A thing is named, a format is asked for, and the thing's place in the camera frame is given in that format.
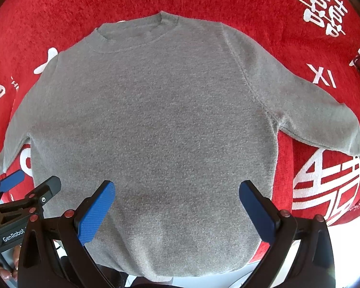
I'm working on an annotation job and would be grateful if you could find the grey knit sweater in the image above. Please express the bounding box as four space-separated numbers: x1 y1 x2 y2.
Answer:
0 12 360 282

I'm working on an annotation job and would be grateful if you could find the person's left hand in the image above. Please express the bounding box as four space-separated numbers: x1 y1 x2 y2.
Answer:
0 245 21 283

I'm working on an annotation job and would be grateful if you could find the red blanket with white characters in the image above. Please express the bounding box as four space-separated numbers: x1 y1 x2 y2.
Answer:
0 0 360 226

